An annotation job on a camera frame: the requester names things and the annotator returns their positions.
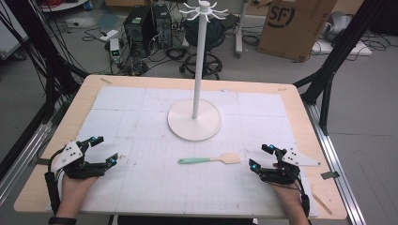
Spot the black computer tower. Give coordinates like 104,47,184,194
151,3,174,50
123,5,157,59

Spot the brown cardboard box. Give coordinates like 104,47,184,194
256,0,339,62

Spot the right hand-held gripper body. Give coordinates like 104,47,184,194
258,147,322,186

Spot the white device with green light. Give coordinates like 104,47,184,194
109,37,122,64

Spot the black office chair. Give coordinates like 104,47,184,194
178,17,227,80

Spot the white hook rack stand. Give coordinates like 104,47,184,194
167,0,230,143

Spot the white round table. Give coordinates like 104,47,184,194
39,0,89,13

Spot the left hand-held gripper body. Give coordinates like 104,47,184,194
51,140,107,180

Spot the white power strip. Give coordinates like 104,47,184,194
99,29,119,43

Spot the white panel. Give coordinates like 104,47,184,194
0,0,30,61

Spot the wooden table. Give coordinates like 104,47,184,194
13,74,348,220

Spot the person's left hand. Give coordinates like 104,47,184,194
57,173,99,210

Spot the black wristband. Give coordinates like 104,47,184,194
48,216,78,225

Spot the white grid mat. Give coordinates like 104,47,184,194
46,85,319,218

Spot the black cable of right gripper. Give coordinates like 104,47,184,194
296,176,312,219

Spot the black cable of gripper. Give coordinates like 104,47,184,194
44,146,69,217
296,176,312,219

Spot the green-handled wooden spatula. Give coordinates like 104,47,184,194
177,152,242,165

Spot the person's right hand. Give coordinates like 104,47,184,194
270,181,307,210

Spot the black floor cable bundle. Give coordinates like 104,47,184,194
82,26,189,78

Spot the black metal frame stand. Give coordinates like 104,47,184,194
293,0,390,136
0,0,90,181

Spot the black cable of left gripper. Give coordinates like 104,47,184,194
44,146,69,217

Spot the white flat board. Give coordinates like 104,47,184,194
311,38,374,57

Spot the thin wooden stick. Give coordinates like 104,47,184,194
312,192,334,217

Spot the grey metal stand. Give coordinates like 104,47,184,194
234,0,250,59

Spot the aluminium rail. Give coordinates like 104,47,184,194
0,121,54,205
303,102,368,225

